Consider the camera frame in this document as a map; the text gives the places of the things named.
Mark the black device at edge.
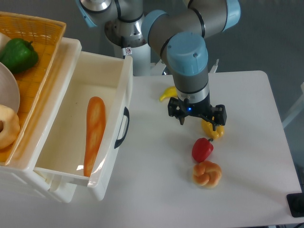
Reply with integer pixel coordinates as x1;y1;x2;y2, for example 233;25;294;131
286;193;304;218

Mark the white plastic top drawer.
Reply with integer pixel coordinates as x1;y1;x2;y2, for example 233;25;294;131
35;52;133;201

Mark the red bell pepper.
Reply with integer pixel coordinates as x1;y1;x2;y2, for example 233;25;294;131
192;138;214;162

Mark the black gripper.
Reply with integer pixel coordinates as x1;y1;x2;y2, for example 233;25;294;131
168;94;227;131

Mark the black drawer handle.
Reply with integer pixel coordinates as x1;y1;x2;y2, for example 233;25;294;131
114;107;130;149

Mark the yellow banana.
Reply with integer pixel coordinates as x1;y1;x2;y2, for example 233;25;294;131
159;86;177;102

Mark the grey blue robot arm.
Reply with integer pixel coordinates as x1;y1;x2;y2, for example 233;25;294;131
76;0;241;129

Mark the woven yellow basket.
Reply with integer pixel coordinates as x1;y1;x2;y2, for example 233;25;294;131
0;12;66;165

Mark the white plastic drawer cabinet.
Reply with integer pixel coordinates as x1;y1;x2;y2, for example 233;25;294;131
0;38;82;203

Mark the yellow bell pepper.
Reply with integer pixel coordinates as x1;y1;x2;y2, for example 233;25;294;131
201;119;225;140

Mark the knotted bread roll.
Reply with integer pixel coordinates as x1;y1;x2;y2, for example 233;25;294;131
192;161;222;188

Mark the green bell pepper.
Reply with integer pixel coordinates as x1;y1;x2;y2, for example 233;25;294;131
0;38;38;74

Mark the tan bagel bread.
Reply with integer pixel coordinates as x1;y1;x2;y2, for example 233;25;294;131
0;104;20;149

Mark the beige round plate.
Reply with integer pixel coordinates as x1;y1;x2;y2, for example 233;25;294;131
0;63;20;113

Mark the orange baguette bread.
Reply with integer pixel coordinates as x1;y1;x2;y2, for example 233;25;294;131
84;96;106;177

